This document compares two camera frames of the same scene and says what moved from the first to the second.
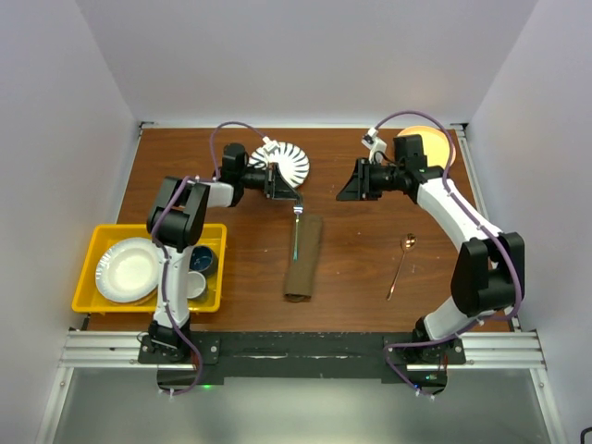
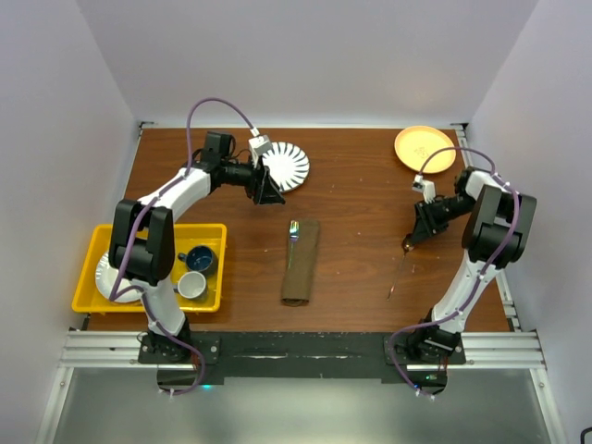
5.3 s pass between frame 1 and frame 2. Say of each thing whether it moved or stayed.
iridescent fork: moved
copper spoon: stayed
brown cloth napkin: stayed
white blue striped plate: stayed
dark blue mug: stayed
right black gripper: moved
